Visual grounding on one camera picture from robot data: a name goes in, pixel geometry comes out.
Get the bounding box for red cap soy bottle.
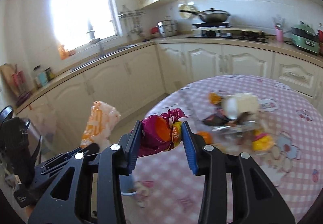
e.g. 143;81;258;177
318;23;323;56

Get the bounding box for blue plastic trash bin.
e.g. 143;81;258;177
119;174;137;196

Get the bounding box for orange peel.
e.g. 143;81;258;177
209;92;222;105

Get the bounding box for hanging utensil rack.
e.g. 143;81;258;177
118;4;146;40

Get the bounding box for cream strainer on wall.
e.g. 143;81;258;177
179;3;198;19

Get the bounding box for white paper cups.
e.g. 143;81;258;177
221;92;259;120

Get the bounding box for orange white plastic bag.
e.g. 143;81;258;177
81;101;121;152

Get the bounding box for window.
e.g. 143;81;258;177
50;0;119;51

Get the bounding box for pink utensil holder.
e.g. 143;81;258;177
275;28;284;42

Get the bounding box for magenta snack wrapper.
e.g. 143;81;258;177
138;108;187;157

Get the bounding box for red bowl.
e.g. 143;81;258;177
151;27;159;34

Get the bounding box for yellow wrapper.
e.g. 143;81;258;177
251;129;275;152

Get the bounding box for pink checkered tablecloth table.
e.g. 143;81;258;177
121;74;323;224

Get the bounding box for black snack wrapper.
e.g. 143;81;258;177
202;109;257;134

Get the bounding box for black wok with lid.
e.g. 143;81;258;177
179;8;231;23

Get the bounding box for green electric cooker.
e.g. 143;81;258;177
291;21;320;55

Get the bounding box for black gas stove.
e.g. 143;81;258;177
188;22;268;43

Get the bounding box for stainless steel steamer pot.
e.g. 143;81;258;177
157;19;178;38

